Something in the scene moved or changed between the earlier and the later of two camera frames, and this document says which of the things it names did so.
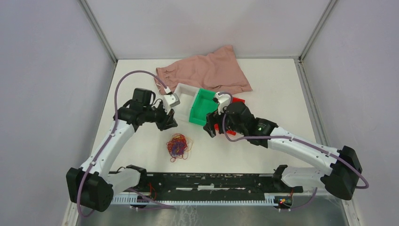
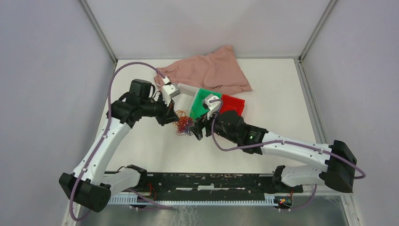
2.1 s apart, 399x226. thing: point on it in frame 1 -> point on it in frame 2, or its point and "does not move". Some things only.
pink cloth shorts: [218, 70] does not move
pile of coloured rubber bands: [179, 147] -> [183, 124]
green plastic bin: [203, 104] does not move
